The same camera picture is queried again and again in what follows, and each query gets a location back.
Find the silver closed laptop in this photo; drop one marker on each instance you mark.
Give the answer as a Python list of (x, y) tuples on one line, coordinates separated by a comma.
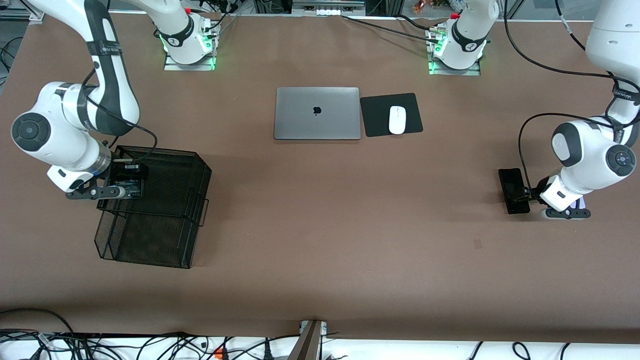
[(317, 112)]

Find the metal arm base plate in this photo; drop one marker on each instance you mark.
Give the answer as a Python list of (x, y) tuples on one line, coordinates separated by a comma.
[(475, 72), (172, 66)]

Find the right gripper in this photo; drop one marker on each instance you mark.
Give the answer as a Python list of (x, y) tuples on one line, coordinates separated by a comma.
[(121, 174)]

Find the black mouse pad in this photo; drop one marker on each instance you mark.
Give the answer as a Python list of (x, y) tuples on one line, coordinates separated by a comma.
[(375, 115)]

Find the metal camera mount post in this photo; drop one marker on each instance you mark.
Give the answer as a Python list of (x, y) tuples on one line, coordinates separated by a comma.
[(307, 345)]

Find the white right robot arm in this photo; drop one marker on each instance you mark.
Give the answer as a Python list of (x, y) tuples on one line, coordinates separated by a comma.
[(60, 135)]

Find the long black phone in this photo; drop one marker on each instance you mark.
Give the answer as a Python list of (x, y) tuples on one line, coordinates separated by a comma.
[(510, 182)]

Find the black flip phone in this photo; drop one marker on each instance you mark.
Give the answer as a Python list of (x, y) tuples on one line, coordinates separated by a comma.
[(127, 189)]

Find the black mesh two-tier tray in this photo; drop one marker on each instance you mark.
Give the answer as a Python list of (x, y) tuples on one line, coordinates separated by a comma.
[(170, 215)]

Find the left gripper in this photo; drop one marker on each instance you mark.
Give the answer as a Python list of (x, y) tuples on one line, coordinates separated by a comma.
[(533, 193)]

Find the white power strip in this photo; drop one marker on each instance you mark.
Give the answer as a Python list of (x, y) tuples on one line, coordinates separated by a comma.
[(325, 10)]

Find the white computer mouse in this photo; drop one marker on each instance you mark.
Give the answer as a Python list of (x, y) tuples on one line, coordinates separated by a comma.
[(397, 120)]

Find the lilac flip phone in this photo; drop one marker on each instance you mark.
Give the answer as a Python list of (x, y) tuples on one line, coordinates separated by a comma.
[(580, 204)]

